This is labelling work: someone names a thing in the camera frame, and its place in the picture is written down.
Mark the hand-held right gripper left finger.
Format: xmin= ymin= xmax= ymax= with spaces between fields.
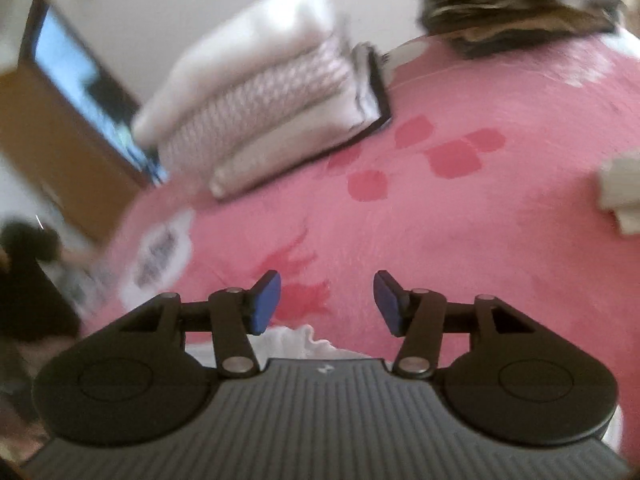
xmin=117 ymin=270 xmax=282 ymax=378

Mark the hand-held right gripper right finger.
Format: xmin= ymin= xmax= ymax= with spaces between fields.
xmin=373 ymin=270 xmax=538 ymax=378

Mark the white sweatshirt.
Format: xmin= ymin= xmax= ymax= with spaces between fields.
xmin=185 ymin=324 xmax=392 ymax=367

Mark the stack of dark folded clothes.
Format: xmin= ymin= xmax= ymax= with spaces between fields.
xmin=400 ymin=0 xmax=627 ymax=58

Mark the pink floral blanket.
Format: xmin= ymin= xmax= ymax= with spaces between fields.
xmin=80 ymin=25 xmax=640 ymax=461

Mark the beige folded garment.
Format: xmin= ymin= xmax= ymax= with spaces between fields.
xmin=210 ymin=42 xmax=393 ymax=202

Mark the white folded garment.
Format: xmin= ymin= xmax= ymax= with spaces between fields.
xmin=132 ymin=0 xmax=346 ymax=146

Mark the dark framed doorway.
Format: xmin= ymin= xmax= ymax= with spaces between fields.
xmin=20 ymin=0 xmax=171 ymax=190

